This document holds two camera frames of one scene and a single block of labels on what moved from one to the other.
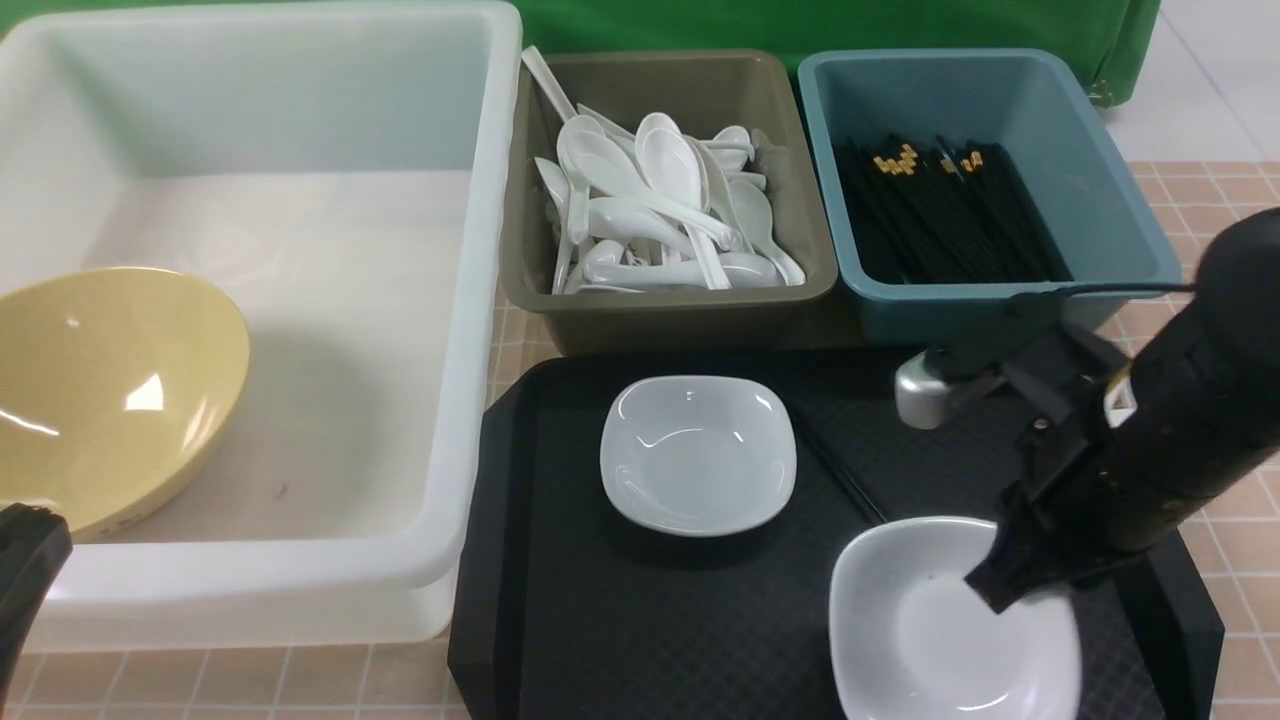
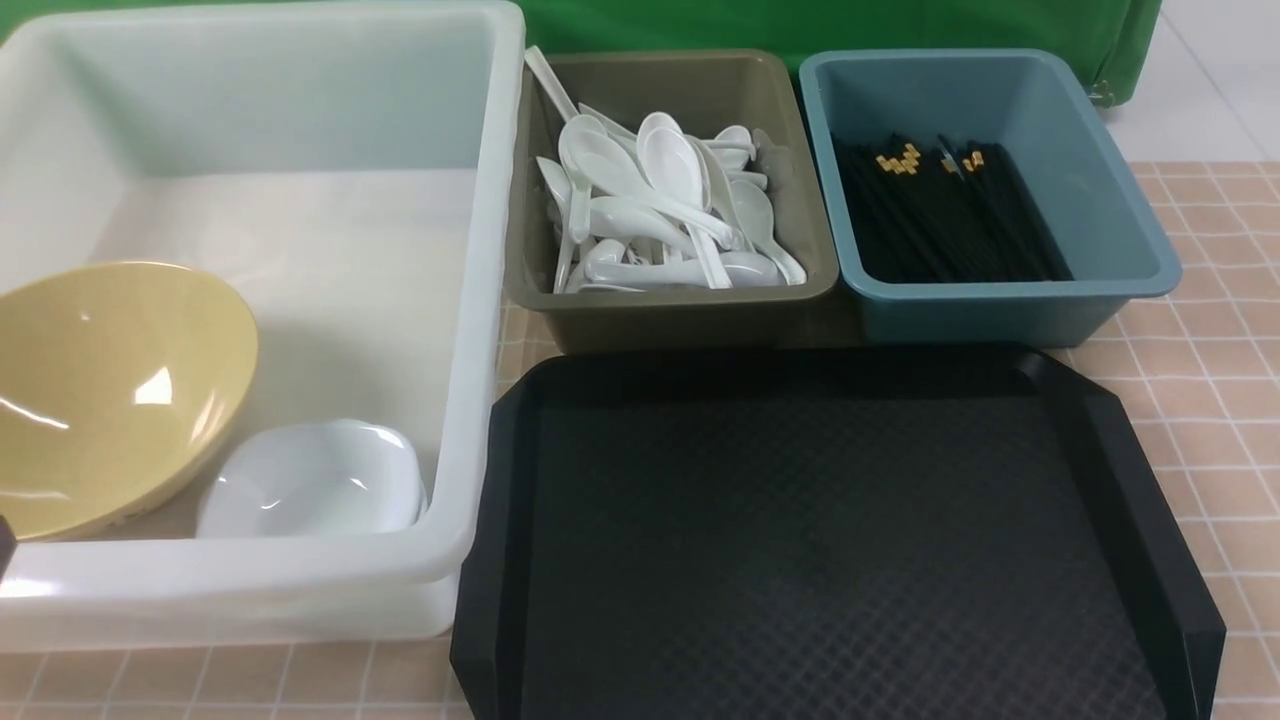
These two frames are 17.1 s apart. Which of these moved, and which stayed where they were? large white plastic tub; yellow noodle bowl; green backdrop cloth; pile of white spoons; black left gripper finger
Moved: black left gripper finger
Stayed: pile of white spoons; large white plastic tub; yellow noodle bowl; green backdrop cloth
